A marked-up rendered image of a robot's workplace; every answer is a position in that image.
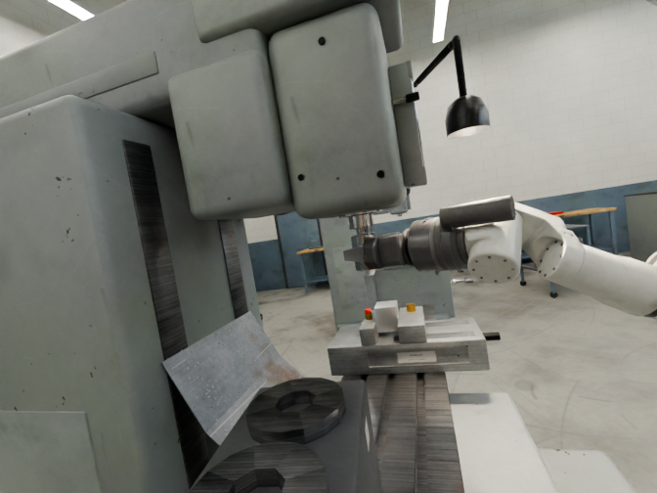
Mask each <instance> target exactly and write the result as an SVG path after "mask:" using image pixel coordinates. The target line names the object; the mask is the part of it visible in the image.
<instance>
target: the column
mask: <svg viewBox="0 0 657 493"><path fill-rule="evenodd" d="M249 311H251V313H252V314H253V316H254V317H255V319H256V320H257V322H258V323H259V325H260V326H261V328H262V322H261V317H260V311H259V305H258V299H257V294H256V288H255V283H254V278H253V272H252V266H251V260H250V255H249V249H248V243H247V237H246V232H245V227H244V221H243V219H222V220H198V219H196V218H194V217H193V215H192V213H191V210H190V204H189V199H188V193H187V188H186V182H185V177H184V171H183V166H182V161H181V156H180V151H179V145H178V140H177V134H176V130H175V129H172V128H169V127H166V126H163V125H160V124H157V123H154V122H151V121H148V120H146V119H143V118H140V117H138V116H135V115H132V114H129V113H126V112H121V111H118V110H115V109H112V108H109V107H106V106H103V105H100V104H97V103H94V102H91V101H89V100H86V99H83V98H80V97H77V96H73V95H66V96H62V97H60V98H57V99H54V100H52V101H49V102H46V103H43V104H41V105H38V106H35V107H32V108H30V109H27V110H24V111H21V112H17V113H14V114H11V115H9V116H6V117H3V118H0V493H188V492H189V490H190V489H191V487H192V486H193V485H194V483H195V482H196V480H197V478H198V477H199V476H200V474H201V473H202V471H203V470H204V468H205V467H206V465H207V464H208V463H209V461H210V460H211V458H212V457H213V455H214V454H215V452H216V451H217V450H218V448H219V446H218V445H217V444H216V443H215V442H214V441H213V440H212V439H211V438H210V437H209V436H208V435H207V434H206V433H205V432H204V430H203V429H202V427H201V426H200V424H199V422H198V421H197V419H196V417H195V416H194V414H193V412H192V411H191V409H190V408H189V406H188V404H187V403H186V401H185V400H184V398H183V397H182V395H181V393H180V392H179V390H178V389H177V387H176V385H175V384H174V382H173V381H172V379H171V378H170V377H169V375H168V374H167V372H166V371H165V369H164V367H163V366H162V364H161V363H162V362H163V361H165V360H167V358H170V357H172V356H174V355H175V354H177V353H179V352H180V351H181V349H182V350H184V349H186V348H187V347H189V346H191V345H192V344H194V343H196V342H198V341H199V340H201V339H203V338H204V337H206V336H209V335H210V334H212V333H214V332H215V331H217V330H219V329H221V328H222V327H224V326H226V325H227V324H229V323H231V322H233V321H234V320H236V319H238V318H239V317H240V316H242V315H244V314H245V313H247V312H249ZM262 329H263V328H262Z"/></svg>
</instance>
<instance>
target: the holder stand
mask: <svg viewBox="0 0 657 493"><path fill-rule="evenodd" d="M188 493H382V486H381V480H380V474H379V467H378V461H377V455H376V449H375V443H374V436H373V430H372V418H371V412H370V405H369V399H368V393H367V387H366V383H365V381H364V380H356V381H331V380H327V379H324V378H302V379H296V380H290V381H285V382H282V383H280V384H277V385H274V386H272V387H262V388H260V389H259V390H258V392H257V393H256V394H255V396H254V397H253V399H252V400H251V402H250V403H249V405H248V406H247V407H246V409H245V410H244V412H243V413H242V415H241V417H240V418H239V419H238V421H237V422H236V424H235V425H234V427H233V428H232V429H231V431H230V432H229V434H228V435H227V437H226V438H225V440H224V441H223V442H222V444H221V445H220V447H219V448H218V450H217V451H216V452H215V454H214V455H213V457H212V458H211V460H210V461H209V463H208V464H207V465H206V467H205V468H204V470H203V471H202V473H201V474H200V476H199V477H198V478H197V480H196V482H195V483H194V485H193V486H192V487H191V489H190V490H189V492H188Z"/></svg>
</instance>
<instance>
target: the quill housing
mask: <svg viewBox="0 0 657 493"><path fill-rule="evenodd" d="M269 57H270V63H271V69H272V74H273V80H274V86H275V92H276V98H277V104H278V111H279V117H280V123H281V129H282V134H283V140H284V146H285V157H286V163H287V169H288V175H289V181H290V188H291V193H292V199H293V205H294V208H295V211H296V212H297V213H298V214H299V215H300V216H301V217H303V218H306V219H320V218H333V217H337V216H338V215H342V214H347V213H353V212H359V211H365V210H372V209H379V208H382V209H386V208H392V207H397V206H399V205H401V204H402V203H403V202H404V201H405V199H406V196H407V189H406V187H405V185H404V178H403V171H402V164H401V158H400V151H399V144H398V137H397V130H396V124H395V117H394V111H393V105H392V97H391V90H390V83H389V76H388V68H389V66H388V60H387V55H386V50H385V45H384V40H383V35H382V31H381V26H380V21H379V17H378V13H377V11H376V9H375V8H374V7H373V6H372V5H371V4H369V3H364V2H362V3H357V4H354V5H351V6H348V7H346V8H343V9H340V10H337V11H334V12H331V13H328V14H326V15H323V16H320V17H317V18H314V19H311V20H309V21H307V22H302V23H299V24H296V25H293V26H290V27H288V28H285V29H282V30H279V31H277V32H276V33H274V34H273V36H272V37H271V39H270V41H269Z"/></svg>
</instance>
